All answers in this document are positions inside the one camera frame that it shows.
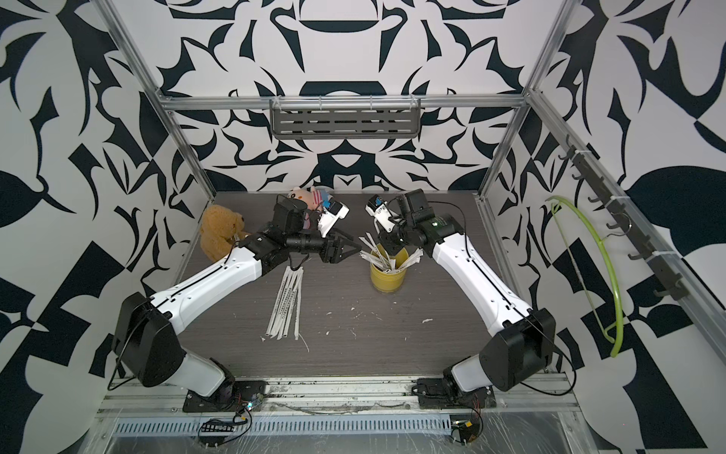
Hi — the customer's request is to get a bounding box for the white straw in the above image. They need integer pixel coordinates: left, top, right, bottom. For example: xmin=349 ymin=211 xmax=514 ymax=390
xmin=282 ymin=269 xmax=304 ymax=338
xmin=272 ymin=267 xmax=292 ymax=337
xmin=266 ymin=268 xmax=291 ymax=337
xmin=273 ymin=272 xmax=296 ymax=340
xmin=294 ymin=268 xmax=304 ymax=340
xmin=277 ymin=272 xmax=296 ymax=340
xmin=278 ymin=271 xmax=299 ymax=339

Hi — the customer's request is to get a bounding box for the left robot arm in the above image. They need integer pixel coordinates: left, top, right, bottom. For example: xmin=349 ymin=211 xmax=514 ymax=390
xmin=112 ymin=196 xmax=361 ymax=410

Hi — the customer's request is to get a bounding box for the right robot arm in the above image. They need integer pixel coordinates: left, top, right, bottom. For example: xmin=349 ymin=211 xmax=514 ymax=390
xmin=366 ymin=190 xmax=556 ymax=403

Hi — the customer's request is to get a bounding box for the bundle of wrapped straws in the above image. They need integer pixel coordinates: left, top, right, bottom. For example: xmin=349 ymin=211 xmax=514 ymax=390
xmin=358 ymin=234 xmax=424 ymax=274

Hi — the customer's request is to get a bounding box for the yellow plastic cup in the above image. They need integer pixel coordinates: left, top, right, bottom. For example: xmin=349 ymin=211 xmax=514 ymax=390
xmin=370 ymin=249 xmax=410 ymax=293

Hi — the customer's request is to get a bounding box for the brown teddy bear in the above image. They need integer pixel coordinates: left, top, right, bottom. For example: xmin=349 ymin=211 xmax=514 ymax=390
xmin=200 ymin=204 xmax=249 ymax=262

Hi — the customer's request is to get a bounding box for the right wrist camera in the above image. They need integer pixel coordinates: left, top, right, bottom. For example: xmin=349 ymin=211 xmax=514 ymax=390
xmin=366 ymin=195 xmax=396 ymax=234

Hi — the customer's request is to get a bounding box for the grey slotted wall shelf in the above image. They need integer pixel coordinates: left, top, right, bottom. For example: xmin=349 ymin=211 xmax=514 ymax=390
xmin=270 ymin=96 xmax=423 ymax=140

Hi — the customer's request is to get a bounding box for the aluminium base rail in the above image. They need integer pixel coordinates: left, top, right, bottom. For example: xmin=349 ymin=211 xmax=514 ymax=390
xmin=96 ymin=374 xmax=580 ymax=417

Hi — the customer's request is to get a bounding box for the white cable duct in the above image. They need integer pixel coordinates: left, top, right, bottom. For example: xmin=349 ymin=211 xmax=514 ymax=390
xmin=113 ymin=414 xmax=453 ymax=438

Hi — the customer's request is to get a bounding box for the black wall hook rail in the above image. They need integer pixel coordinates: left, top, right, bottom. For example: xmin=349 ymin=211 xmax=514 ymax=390
xmin=563 ymin=135 xmax=690 ymax=301

